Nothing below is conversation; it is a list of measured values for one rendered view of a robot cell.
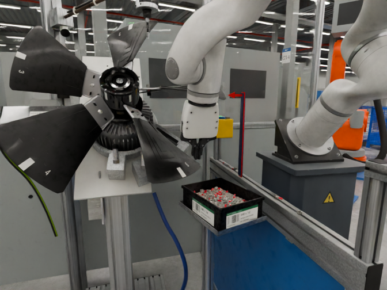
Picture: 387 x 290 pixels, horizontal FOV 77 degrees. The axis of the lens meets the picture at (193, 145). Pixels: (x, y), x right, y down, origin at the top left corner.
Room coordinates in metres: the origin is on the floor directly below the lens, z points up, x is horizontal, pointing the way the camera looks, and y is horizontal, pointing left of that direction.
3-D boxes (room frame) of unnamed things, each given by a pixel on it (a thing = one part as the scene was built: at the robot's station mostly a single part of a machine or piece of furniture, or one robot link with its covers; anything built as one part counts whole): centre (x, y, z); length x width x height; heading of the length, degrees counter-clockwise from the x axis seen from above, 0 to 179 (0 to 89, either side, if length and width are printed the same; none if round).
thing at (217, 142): (1.22, -0.12, 0.92); 0.03 x 0.03 x 0.12; 15
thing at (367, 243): (0.43, -0.34, 0.96); 0.03 x 0.03 x 0.20; 15
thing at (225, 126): (1.22, -0.12, 1.02); 0.16 x 0.10 x 0.11; 15
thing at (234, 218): (0.73, -0.09, 0.85); 0.22 x 0.17 x 0.07; 31
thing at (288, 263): (0.84, -0.23, 0.45); 0.82 x 0.02 x 0.66; 15
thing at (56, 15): (1.25, 0.63, 1.54); 0.10 x 0.07 x 0.09; 50
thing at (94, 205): (1.11, 0.45, 0.73); 0.15 x 0.09 x 0.22; 15
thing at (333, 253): (0.84, -0.23, 0.82); 0.90 x 0.04 x 0.08; 15
